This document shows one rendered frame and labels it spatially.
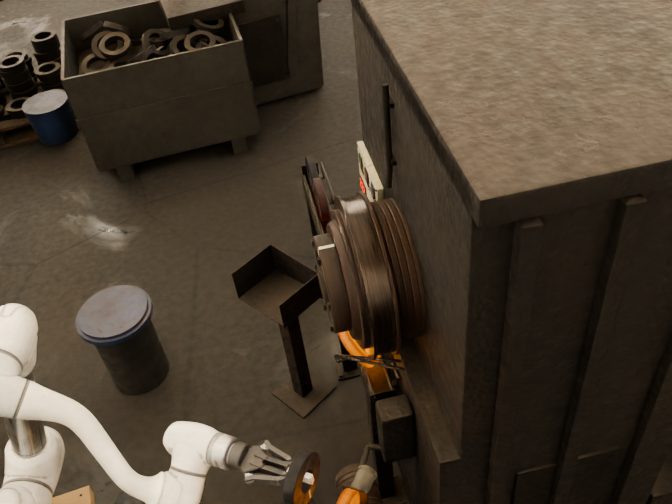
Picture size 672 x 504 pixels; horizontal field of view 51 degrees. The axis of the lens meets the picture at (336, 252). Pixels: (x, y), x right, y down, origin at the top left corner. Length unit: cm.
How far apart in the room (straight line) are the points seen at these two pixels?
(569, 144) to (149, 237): 303
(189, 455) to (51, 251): 242
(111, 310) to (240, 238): 105
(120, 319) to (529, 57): 203
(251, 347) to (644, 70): 226
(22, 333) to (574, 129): 145
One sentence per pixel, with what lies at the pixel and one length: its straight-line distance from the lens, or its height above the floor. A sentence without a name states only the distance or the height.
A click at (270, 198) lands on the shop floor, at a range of 409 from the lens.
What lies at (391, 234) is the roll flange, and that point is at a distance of 181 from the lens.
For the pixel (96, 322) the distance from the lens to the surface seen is 306.
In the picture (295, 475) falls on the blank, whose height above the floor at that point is 92.
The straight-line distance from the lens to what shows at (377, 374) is 231.
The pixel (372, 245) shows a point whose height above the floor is 132.
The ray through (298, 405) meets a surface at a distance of 307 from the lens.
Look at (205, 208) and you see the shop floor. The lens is 413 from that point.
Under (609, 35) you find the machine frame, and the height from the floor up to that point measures 176.
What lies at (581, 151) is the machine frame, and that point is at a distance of 133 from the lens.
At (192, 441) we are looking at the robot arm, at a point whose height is 90.
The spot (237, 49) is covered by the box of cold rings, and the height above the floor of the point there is 69.
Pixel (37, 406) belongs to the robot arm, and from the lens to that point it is 194.
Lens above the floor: 252
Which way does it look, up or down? 43 degrees down
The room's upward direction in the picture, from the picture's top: 8 degrees counter-clockwise
